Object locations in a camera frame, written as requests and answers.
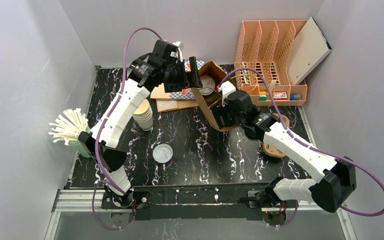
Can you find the brown paper bag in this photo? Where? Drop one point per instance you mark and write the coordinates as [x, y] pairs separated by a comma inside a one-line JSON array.
[[205, 102]]

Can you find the orange file organizer rack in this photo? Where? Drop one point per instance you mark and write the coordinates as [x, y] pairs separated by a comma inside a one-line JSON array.
[[262, 55]]

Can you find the stack of white lids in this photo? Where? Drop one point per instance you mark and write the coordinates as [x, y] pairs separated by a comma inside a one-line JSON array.
[[144, 116]]

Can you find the green cup of stirrers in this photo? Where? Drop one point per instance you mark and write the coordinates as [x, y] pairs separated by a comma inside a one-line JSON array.
[[67, 128]]

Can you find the white folder board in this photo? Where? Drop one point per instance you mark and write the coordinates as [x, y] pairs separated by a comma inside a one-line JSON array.
[[308, 49]]

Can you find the checkered paper sheet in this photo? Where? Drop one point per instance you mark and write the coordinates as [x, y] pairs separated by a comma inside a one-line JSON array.
[[185, 94]]

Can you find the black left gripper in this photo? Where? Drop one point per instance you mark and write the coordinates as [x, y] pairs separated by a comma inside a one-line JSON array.
[[188, 78]]

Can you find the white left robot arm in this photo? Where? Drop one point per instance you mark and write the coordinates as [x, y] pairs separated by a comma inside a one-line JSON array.
[[103, 138]]

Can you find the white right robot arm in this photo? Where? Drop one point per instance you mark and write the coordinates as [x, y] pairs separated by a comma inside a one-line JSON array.
[[332, 180]]

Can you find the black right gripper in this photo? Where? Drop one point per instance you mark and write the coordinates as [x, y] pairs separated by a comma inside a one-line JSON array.
[[221, 117]]

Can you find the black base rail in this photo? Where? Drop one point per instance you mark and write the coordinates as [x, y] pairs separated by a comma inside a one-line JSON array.
[[212, 195]]

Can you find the white lid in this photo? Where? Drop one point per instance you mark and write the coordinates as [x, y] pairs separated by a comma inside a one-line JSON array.
[[208, 85], [162, 153]]

